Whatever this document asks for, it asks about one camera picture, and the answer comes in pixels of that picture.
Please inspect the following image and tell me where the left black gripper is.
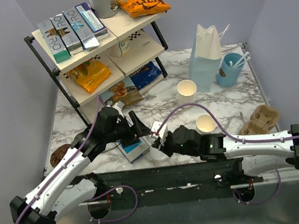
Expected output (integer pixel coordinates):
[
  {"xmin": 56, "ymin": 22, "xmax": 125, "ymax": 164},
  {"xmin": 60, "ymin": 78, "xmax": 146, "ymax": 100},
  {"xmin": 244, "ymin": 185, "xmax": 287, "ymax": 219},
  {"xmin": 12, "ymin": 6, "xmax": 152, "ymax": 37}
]
[{"xmin": 102, "ymin": 110, "xmax": 153, "ymax": 150}]

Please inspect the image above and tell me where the stack of white lids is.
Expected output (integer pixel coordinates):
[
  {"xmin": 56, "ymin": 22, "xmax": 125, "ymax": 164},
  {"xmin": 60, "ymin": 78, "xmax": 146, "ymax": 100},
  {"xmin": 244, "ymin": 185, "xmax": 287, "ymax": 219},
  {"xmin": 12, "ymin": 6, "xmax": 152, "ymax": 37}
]
[{"xmin": 150, "ymin": 146, "xmax": 169, "ymax": 162}]

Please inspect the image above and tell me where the single paper cup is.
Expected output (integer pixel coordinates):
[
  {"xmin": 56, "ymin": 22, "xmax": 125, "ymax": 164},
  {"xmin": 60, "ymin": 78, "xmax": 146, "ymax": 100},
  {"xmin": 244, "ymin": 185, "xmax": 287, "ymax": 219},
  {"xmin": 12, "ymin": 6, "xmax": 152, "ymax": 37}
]
[{"xmin": 196, "ymin": 114, "xmax": 217, "ymax": 134}]

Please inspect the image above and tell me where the stack of paper cups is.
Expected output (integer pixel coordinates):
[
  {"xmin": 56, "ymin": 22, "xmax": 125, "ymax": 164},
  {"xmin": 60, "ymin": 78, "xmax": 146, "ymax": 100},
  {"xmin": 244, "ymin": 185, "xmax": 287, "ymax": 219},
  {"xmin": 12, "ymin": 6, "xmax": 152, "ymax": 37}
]
[{"xmin": 177, "ymin": 80, "xmax": 197, "ymax": 105}]

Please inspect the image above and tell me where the light blue paper bag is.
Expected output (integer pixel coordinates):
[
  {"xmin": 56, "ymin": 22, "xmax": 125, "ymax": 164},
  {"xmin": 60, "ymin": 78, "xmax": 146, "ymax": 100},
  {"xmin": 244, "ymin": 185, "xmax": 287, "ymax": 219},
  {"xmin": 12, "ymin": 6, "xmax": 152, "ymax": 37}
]
[{"xmin": 188, "ymin": 24, "xmax": 230, "ymax": 92}]

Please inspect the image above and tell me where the single white lid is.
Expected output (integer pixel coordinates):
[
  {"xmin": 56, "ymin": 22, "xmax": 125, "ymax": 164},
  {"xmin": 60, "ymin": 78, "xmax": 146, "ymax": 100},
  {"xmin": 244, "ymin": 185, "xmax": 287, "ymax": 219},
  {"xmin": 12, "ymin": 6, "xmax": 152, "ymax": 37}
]
[{"xmin": 149, "ymin": 135, "xmax": 156, "ymax": 143}]

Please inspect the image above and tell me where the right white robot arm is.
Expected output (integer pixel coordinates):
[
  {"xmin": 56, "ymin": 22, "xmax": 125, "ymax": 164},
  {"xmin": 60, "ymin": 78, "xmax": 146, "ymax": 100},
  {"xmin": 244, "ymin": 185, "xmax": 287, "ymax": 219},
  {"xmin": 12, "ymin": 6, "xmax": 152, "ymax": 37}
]
[{"xmin": 152, "ymin": 124, "xmax": 299, "ymax": 184}]

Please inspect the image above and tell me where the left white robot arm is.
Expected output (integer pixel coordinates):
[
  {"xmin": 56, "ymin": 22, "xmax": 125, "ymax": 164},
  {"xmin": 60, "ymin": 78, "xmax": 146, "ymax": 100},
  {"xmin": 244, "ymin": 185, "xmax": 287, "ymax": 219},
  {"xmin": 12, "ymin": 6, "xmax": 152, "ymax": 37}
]
[{"xmin": 9, "ymin": 107, "xmax": 151, "ymax": 224}]

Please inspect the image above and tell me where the blue razor package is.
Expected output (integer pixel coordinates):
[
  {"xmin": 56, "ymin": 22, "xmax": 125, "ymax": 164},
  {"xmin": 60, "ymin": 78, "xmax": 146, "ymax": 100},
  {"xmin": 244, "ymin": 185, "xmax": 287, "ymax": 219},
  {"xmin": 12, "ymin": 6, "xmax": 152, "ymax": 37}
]
[{"xmin": 119, "ymin": 137, "xmax": 150, "ymax": 164}]

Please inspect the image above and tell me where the brown and blue snack bag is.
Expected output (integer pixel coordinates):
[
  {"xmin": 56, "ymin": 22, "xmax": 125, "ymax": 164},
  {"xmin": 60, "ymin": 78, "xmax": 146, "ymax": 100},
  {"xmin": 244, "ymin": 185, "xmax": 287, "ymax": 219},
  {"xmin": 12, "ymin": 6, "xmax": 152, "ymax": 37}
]
[{"xmin": 100, "ymin": 76, "xmax": 143, "ymax": 107}]

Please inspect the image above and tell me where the blue chip bag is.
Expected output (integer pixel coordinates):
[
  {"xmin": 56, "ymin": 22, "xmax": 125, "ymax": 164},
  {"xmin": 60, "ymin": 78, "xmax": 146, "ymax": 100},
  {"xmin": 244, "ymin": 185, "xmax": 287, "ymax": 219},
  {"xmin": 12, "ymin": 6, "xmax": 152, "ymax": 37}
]
[{"xmin": 129, "ymin": 62, "xmax": 162, "ymax": 90}]

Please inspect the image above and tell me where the yellow snack bag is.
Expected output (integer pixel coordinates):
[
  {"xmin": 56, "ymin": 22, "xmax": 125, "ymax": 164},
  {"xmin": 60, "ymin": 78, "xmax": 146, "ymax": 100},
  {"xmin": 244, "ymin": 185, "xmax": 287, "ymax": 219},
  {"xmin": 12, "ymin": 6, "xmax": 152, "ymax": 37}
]
[{"xmin": 67, "ymin": 59, "xmax": 111, "ymax": 94}]

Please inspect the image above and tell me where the white bowl on shelf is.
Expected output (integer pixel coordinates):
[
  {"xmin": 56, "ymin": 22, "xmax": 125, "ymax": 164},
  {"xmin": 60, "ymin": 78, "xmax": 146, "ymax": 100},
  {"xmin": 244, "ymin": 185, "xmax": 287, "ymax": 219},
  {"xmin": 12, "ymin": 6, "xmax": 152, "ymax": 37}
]
[{"xmin": 109, "ymin": 37, "xmax": 130, "ymax": 57}]

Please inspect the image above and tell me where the brown cardboard cup carrier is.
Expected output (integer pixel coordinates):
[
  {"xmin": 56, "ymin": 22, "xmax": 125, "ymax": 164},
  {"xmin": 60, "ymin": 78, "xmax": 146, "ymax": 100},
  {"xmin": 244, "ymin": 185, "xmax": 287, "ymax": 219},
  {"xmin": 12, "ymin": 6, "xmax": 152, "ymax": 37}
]
[{"xmin": 239, "ymin": 104, "xmax": 280, "ymax": 135}]

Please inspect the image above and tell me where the black and cream shelf rack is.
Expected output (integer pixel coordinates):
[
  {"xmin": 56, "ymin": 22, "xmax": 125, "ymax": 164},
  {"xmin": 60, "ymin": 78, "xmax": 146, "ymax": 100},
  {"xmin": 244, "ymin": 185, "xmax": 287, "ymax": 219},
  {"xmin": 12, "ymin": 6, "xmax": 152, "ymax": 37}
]
[{"xmin": 24, "ymin": 11, "xmax": 168, "ymax": 125}]

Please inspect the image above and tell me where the blue cup with stirrers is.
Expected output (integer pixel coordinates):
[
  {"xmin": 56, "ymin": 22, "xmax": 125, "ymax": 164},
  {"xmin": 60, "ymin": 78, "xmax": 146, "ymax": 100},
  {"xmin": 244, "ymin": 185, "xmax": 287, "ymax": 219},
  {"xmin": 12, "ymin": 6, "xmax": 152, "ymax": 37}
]
[{"xmin": 217, "ymin": 52, "xmax": 249, "ymax": 88}]

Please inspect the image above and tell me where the purple and white box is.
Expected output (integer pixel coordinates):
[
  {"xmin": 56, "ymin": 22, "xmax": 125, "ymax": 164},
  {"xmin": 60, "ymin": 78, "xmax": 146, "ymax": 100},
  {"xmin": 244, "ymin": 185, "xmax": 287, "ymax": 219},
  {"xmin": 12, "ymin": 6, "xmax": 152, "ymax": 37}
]
[{"xmin": 75, "ymin": 2, "xmax": 109, "ymax": 42}]

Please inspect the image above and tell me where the teal R.O carton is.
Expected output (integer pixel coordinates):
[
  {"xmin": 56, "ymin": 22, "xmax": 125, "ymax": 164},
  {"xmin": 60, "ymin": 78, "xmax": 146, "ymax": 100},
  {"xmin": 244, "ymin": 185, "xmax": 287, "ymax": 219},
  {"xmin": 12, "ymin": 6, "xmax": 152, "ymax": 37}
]
[{"xmin": 37, "ymin": 19, "xmax": 70, "ymax": 63}]

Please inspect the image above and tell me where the blue R.O carton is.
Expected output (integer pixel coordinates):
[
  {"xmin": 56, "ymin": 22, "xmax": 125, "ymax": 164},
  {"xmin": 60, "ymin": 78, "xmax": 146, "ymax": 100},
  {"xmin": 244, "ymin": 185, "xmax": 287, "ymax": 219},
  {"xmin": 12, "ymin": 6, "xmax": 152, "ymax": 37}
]
[{"xmin": 63, "ymin": 7, "xmax": 99, "ymax": 50}]

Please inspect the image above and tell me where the silver R.O carton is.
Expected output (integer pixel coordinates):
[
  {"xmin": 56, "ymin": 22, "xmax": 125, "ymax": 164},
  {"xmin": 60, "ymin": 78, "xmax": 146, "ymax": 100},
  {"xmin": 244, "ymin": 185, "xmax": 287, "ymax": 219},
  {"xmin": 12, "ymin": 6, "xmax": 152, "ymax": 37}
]
[{"xmin": 50, "ymin": 14, "xmax": 84, "ymax": 56}]

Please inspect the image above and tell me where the orange chip bag top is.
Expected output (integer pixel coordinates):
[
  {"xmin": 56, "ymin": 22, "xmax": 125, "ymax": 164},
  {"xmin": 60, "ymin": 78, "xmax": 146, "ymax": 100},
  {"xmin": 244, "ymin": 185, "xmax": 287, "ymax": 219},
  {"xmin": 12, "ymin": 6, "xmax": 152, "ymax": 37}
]
[{"xmin": 118, "ymin": 0, "xmax": 171, "ymax": 18}]

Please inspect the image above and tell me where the grey printed mug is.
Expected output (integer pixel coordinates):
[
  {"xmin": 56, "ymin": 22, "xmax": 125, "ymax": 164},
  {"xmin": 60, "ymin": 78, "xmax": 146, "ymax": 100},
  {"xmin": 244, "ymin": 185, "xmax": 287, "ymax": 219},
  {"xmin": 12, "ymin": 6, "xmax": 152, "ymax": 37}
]
[{"xmin": 89, "ymin": 0, "xmax": 119, "ymax": 19}]

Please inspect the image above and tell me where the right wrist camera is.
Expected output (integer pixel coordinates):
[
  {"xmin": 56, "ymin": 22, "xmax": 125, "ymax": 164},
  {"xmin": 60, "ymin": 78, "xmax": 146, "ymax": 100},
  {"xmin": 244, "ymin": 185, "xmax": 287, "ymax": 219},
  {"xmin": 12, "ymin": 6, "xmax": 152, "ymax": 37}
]
[{"xmin": 151, "ymin": 121, "xmax": 169, "ymax": 145}]

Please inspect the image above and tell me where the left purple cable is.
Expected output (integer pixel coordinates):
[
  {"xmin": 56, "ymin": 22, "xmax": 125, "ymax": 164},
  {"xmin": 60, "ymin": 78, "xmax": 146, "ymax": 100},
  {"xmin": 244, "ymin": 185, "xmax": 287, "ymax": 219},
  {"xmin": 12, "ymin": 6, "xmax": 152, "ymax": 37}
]
[{"xmin": 0, "ymin": 92, "xmax": 141, "ymax": 224}]

